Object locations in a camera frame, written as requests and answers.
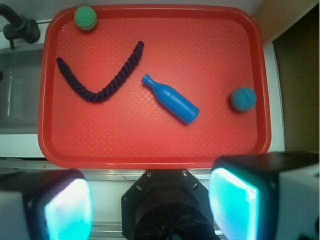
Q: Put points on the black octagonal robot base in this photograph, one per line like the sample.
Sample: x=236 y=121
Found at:
x=167 y=205

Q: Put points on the black faucet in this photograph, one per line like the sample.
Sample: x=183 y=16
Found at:
x=19 y=27

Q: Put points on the grey metal sink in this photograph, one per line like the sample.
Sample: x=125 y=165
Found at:
x=20 y=77

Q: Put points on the green foam ball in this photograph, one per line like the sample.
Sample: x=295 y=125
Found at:
x=85 y=18

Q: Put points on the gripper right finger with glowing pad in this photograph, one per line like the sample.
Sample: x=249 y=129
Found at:
x=267 y=196

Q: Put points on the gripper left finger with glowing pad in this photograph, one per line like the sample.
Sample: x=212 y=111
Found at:
x=45 y=205

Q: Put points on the blue plastic bottle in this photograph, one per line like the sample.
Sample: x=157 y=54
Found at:
x=172 y=100

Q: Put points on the blue foam ball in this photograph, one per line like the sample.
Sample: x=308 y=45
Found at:
x=243 y=99

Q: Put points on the red plastic tray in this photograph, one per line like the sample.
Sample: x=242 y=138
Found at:
x=95 y=112

